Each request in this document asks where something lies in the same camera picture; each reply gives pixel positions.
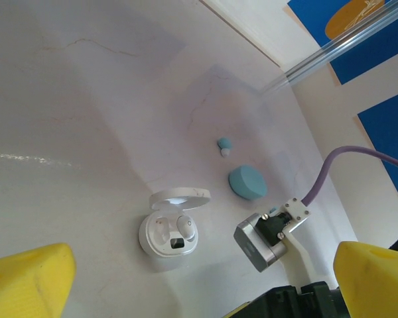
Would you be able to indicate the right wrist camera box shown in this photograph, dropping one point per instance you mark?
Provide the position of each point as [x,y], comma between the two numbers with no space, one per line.
[255,242]

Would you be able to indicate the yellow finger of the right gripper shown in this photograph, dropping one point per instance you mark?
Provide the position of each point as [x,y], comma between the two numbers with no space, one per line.
[239,308]

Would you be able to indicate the white earbud charging case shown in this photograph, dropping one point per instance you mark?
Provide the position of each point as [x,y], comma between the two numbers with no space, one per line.
[162,238]

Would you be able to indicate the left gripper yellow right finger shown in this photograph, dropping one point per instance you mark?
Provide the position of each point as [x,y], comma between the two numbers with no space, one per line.
[374,285]

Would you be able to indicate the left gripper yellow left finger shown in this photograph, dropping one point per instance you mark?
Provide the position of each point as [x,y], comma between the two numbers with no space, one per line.
[26,285]

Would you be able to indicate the blue earbud charging case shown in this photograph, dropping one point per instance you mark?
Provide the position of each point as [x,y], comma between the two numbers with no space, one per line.
[248,182]

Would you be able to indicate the blue floral wall panel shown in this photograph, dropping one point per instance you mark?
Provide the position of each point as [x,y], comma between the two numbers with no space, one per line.
[378,56]
[305,13]
[394,139]

